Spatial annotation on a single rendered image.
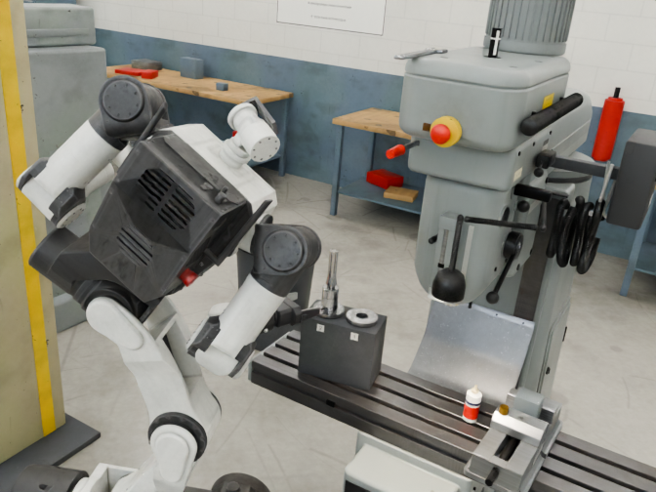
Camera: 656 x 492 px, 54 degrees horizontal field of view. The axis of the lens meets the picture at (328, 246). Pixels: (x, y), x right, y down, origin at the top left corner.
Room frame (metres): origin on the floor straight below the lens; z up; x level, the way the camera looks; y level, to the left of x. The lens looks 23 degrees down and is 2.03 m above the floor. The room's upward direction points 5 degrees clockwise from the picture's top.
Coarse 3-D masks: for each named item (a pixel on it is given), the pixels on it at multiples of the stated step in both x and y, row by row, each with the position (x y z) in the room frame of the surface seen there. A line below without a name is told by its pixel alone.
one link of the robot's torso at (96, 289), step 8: (96, 280) 1.25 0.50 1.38; (104, 280) 1.26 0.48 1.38; (88, 288) 1.25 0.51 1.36; (96, 288) 1.24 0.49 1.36; (104, 288) 1.25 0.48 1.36; (112, 288) 1.25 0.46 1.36; (120, 288) 1.26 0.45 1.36; (80, 296) 1.25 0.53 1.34; (88, 296) 1.24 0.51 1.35; (96, 296) 1.24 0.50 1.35; (104, 296) 1.23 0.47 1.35; (112, 296) 1.24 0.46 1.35; (120, 296) 1.24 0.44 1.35; (128, 296) 1.25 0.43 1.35; (80, 304) 1.26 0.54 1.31; (88, 304) 1.25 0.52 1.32; (120, 304) 1.23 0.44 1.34; (128, 304) 1.23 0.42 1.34; (136, 304) 1.25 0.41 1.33; (144, 304) 1.27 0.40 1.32; (136, 312) 1.25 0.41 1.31
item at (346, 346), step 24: (336, 312) 1.61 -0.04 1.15; (360, 312) 1.62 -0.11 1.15; (312, 336) 1.59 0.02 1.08; (336, 336) 1.57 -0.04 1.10; (360, 336) 1.54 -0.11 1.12; (384, 336) 1.63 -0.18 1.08; (312, 360) 1.59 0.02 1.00; (336, 360) 1.56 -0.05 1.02; (360, 360) 1.54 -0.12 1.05; (360, 384) 1.54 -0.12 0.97
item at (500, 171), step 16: (432, 144) 1.40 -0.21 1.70; (528, 144) 1.40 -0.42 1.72; (544, 144) 1.54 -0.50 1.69; (416, 160) 1.42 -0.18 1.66; (432, 160) 1.40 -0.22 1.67; (448, 160) 1.38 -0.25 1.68; (464, 160) 1.37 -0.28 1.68; (480, 160) 1.35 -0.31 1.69; (496, 160) 1.33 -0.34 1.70; (512, 160) 1.32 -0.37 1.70; (528, 160) 1.43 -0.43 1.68; (448, 176) 1.38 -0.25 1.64; (464, 176) 1.36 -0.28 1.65; (480, 176) 1.35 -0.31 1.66; (496, 176) 1.33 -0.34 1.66; (512, 176) 1.33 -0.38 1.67
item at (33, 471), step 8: (32, 464) 1.37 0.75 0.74; (24, 472) 1.32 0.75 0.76; (32, 472) 1.32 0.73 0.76; (40, 472) 1.32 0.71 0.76; (48, 472) 1.32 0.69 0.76; (56, 472) 1.33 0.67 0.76; (64, 472) 1.33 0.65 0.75; (72, 472) 1.33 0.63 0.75; (80, 472) 1.35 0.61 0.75; (16, 480) 1.30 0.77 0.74; (24, 480) 1.30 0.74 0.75; (32, 480) 1.30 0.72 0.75; (40, 480) 1.30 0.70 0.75; (48, 480) 1.30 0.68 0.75; (56, 480) 1.30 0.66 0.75; (64, 480) 1.30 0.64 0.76; (72, 480) 1.31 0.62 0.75; (16, 488) 1.28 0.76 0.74; (24, 488) 1.28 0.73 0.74; (32, 488) 1.28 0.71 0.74; (40, 488) 1.28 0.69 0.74; (48, 488) 1.28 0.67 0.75; (56, 488) 1.28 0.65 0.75; (64, 488) 1.28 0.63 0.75; (72, 488) 1.30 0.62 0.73; (184, 488) 1.50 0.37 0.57; (192, 488) 1.50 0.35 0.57; (200, 488) 1.51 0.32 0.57; (216, 488) 1.49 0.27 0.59; (224, 488) 1.47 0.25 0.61; (232, 488) 1.44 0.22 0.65; (240, 488) 1.48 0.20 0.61; (248, 488) 1.48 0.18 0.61
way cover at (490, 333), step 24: (432, 312) 1.85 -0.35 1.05; (456, 312) 1.82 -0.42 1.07; (480, 312) 1.80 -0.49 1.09; (432, 336) 1.81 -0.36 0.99; (456, 336) 1.79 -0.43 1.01; (480, 336) 1.76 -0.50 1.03; (504, 336) 1.74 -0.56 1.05; (528, 336) 1.71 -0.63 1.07; (432, 360) 1.75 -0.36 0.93; (456, 360) 1.73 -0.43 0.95; (480, 360) 1.72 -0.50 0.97; (504, 360) 1.70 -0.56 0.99; (456, 384) 1.68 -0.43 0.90; (480, 384) 1.66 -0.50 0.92; (504, 384) 1.65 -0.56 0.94
